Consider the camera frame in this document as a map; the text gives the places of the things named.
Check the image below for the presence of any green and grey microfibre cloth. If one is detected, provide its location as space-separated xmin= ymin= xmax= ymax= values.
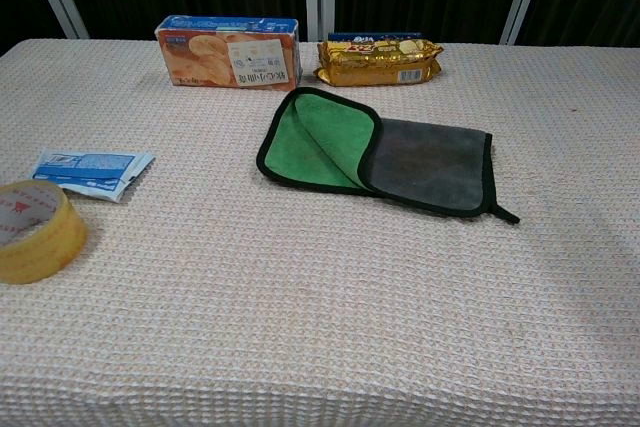
xmin=255 ymin=86 xmax=521 ymax=226

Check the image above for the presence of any pink waffle-weave tablecloth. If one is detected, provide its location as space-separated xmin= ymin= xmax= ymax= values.
xmin=0 ymin=38 xmax=640 ymax=427

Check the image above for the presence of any gold foil biscuit packet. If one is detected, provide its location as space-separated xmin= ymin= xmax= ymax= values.
xmin=313 ymin=31 xmax=445 ymax=88

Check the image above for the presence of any orange and blue biscuit box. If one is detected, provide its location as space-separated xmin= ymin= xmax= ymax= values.
xmin=154 ymin=14 xmax=303 ymax=92

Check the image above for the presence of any blue and white sachet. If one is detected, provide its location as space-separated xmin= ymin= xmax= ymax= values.
xmin=28 ymin=147 xmax=157 ymax=205

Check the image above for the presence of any yellow adhesive tape roll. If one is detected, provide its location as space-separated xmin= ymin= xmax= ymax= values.
xmin=0 ymin=179 xmax=90 ymax=286

